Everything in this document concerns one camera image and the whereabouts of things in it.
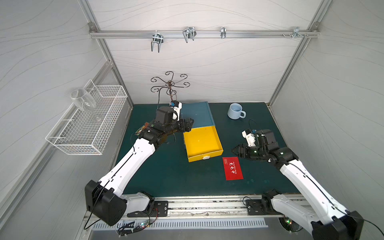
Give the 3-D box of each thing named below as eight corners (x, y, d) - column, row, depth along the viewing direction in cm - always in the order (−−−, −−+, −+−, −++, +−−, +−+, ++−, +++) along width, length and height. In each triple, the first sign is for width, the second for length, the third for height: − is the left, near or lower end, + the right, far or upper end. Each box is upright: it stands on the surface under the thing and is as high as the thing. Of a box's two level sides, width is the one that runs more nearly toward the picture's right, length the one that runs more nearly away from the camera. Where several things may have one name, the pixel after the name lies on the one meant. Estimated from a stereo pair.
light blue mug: (228, 120, 115) (230, 112, 107) (226, 111, 121) (228, 102, 114) (243, 121, 115) (246, 112, 107) (240, 111, 121) (243, 102, 114)
